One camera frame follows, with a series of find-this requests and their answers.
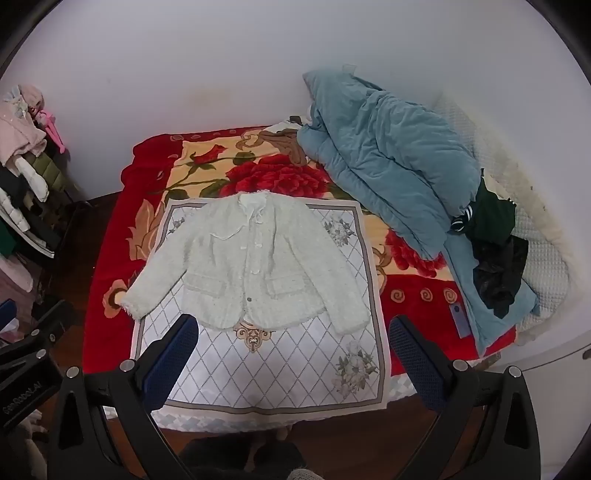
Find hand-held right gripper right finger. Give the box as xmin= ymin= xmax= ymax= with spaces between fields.
xmin=389 ymin=315 xmax=542 ymax=480

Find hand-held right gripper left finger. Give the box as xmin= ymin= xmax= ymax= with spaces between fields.
xmin=46 ymin=313 xmax=200 ymax=480

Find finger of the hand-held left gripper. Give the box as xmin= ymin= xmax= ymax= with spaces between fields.
xmin=0 ymin=298 xmax=78 ymax=367

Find white fuzzy jacket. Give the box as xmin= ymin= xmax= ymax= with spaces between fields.
xmin=121 ymin=191 xmax=374 ymax=335

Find blue smartphone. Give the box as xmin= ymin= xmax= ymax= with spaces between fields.
xmin=449 ymin=302 xmax=470 ymax=337

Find person's dark pants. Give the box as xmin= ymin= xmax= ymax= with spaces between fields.
xmin=178 ymin=438 xmax=306 ymax=480

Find white diamond-patterned cloth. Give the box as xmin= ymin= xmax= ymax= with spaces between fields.
xmin=130 ymin=198 xmax=391 ymax=411

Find black garment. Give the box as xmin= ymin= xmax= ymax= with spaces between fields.
xmin=472 ymin=235 xmax=529 ymax=319

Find white puffer garment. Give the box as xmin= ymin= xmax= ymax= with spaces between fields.
xmin=8 ymin=154 xmax=49 ymax=203

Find dark green garment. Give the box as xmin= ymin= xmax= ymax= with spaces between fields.
xmin=450 ymin=178 xmax=517 ymax=247

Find olive puffer jacket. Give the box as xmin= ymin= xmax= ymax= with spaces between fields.
xmin=23 ymin=138 xmax=71 ymax=191

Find pink hanger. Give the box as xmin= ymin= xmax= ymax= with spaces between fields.
xmin=36 ymin=108 xmax=68 ymax=154

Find pink garment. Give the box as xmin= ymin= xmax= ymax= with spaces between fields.
xmin=0 ymin=84 xmax=48 ymax=168

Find red floral blanket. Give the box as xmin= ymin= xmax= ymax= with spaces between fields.
xmin=83 ymin=124 xmax=518 ymax=370

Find blue quilt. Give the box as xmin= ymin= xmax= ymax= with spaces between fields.
xmin=295 ymin=68 xmax=541 ymax=356

